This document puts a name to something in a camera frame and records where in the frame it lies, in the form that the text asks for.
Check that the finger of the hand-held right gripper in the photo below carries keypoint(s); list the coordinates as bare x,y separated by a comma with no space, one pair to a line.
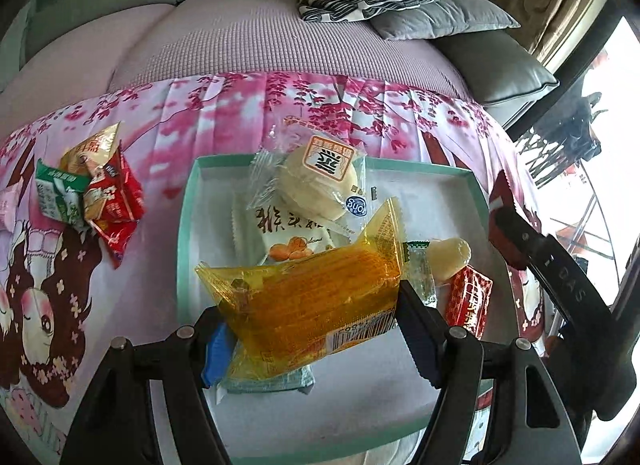
520,240

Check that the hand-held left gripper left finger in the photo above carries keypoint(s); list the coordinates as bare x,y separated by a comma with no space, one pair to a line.
215,355

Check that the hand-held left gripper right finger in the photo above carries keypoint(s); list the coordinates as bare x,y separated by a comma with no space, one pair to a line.
420,335

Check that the red gold-lettered snack packet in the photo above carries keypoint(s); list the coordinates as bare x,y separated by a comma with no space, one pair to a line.
467,300

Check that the green clear candy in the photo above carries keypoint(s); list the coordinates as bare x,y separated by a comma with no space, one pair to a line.
420,270

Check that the pale yellow jelly cup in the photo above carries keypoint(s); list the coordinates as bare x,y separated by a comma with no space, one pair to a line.
450,257

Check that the teal cardboard box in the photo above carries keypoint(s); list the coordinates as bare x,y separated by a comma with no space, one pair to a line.
350,410

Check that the yellow snack packet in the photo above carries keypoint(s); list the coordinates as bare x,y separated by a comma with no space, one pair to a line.
305,295

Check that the cream snack packet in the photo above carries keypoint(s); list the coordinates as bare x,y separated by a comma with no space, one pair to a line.
270,235

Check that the round pastry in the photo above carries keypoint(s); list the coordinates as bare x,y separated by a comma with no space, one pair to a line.
315,180

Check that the metal drying rack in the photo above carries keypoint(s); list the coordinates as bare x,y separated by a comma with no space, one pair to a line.
565,145

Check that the grey green sofa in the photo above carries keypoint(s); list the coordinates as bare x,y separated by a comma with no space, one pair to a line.
500,65

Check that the green white snack packet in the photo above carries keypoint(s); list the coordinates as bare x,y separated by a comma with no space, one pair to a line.
55,192

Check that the grey cushion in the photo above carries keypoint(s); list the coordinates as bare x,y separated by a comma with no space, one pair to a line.
450,17

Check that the gold snack packet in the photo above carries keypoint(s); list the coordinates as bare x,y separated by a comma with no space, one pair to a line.
90,150

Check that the pink floral printed blanket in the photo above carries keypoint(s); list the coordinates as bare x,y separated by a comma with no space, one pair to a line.
190,115

